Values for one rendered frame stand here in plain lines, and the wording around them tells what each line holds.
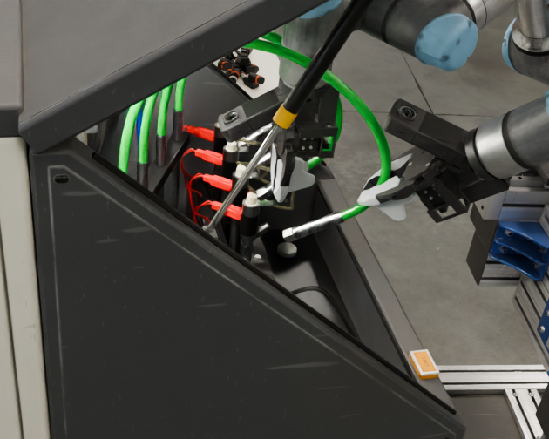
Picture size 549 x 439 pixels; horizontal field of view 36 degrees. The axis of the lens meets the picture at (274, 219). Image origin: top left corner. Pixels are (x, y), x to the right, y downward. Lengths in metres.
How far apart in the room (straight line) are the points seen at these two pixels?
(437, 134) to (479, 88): 3.39
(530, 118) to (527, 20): 0.69
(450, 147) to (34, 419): 0.60
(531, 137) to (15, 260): 0.59
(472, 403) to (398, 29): 1.41
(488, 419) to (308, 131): 1.30
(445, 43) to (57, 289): 0.58
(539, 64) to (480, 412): 1.00
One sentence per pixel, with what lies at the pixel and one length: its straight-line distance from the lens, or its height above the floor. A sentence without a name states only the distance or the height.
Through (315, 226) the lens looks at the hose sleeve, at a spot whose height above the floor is 1.16.
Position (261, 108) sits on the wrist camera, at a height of 1.30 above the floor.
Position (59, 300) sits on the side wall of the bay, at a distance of 0.95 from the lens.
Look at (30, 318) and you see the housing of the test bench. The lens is 0.96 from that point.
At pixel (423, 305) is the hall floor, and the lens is 2.97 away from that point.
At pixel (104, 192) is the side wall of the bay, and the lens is 0.87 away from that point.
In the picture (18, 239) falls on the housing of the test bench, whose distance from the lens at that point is 0.89.
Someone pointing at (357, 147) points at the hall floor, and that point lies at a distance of 3.76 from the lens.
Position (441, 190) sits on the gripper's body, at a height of 1.30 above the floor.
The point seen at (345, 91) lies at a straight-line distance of 1.13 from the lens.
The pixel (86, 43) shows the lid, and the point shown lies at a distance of 0.86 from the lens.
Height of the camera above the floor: 1.89
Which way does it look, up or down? 36 degrees down
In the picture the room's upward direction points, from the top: 7 degrees clockwise
